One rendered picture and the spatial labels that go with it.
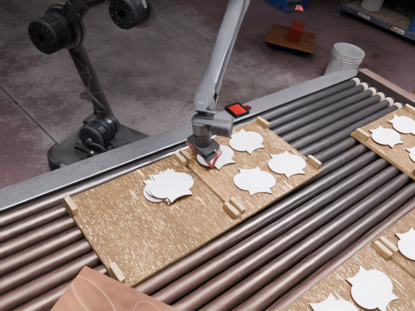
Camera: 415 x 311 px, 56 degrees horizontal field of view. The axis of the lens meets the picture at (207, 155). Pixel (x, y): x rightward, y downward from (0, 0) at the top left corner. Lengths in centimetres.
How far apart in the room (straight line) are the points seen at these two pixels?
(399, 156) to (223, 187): 76
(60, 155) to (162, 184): 127
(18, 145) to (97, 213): 178
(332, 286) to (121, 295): 57
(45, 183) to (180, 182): 42
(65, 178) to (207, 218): 47
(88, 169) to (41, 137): 162
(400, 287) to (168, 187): 72
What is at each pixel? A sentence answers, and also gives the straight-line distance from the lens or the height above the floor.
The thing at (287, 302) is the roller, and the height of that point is 92.
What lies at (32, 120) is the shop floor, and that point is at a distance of 312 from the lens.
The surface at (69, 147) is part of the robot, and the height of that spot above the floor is 24.
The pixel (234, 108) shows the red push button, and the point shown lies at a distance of 168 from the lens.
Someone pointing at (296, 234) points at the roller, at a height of 92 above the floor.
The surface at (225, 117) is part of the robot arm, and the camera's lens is 121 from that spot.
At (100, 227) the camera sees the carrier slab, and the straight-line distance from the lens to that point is 117.
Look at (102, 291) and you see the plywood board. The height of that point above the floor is 104.
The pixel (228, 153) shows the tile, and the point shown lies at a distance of 141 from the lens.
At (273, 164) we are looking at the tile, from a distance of 142.
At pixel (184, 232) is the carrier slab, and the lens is 116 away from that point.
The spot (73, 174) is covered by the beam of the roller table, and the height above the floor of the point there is 92.
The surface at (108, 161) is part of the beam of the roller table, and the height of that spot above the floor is 91.
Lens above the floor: 186
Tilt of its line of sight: 41 degrees down
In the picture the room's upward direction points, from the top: 11 degrees clockwise
